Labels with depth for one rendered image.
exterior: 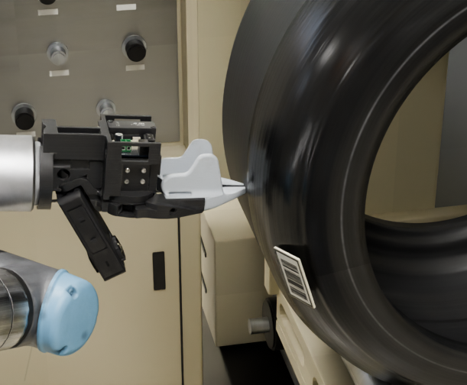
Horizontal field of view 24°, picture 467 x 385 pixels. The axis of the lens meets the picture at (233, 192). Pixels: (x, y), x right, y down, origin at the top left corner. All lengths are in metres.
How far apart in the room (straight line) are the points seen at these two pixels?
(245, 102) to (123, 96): 0.69
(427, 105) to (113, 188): 0.55
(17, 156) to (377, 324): 0.39
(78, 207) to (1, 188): 0.08
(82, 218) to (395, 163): 0.54
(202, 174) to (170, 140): 0.74
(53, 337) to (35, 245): 0.84
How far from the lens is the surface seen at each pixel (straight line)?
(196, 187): 1.11
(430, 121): 1.50
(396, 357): 1.16
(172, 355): 2.00
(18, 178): 1.07
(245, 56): 1.16
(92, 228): 1.12
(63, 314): 1.01
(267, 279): 1.52
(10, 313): 0.98
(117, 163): 1.07
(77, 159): 1.09
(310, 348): 1.40
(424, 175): 1.53
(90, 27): 1.76
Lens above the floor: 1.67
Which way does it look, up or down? 27 degrees down
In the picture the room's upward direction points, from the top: straight up
